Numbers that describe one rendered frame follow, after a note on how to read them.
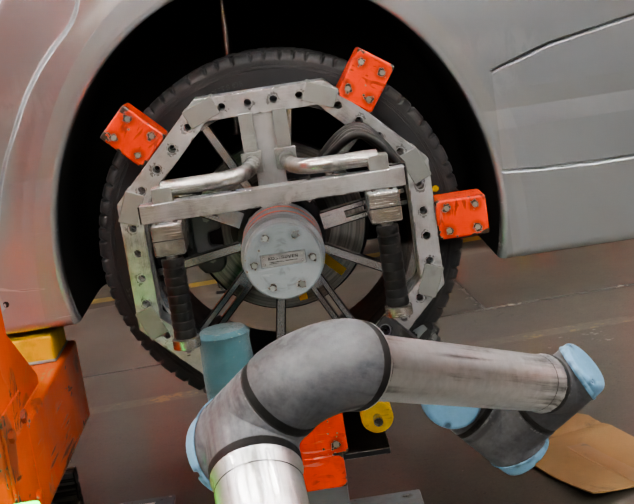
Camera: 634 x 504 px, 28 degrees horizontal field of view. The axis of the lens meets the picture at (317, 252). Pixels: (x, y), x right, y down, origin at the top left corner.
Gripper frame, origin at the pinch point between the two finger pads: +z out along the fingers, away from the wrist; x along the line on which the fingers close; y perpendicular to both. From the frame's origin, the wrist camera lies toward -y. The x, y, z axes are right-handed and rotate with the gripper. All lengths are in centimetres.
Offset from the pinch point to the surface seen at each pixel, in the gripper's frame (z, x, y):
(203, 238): 9.3, -10.0, -40.4
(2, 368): -40, -34, -56
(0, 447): -49, -41, -50
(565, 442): 95, -13, 75
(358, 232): 12.8, 7.7, -17.2
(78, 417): 6, -51, -40
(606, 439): 93, -6, 83
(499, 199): 2.9, 28.6, -1.9
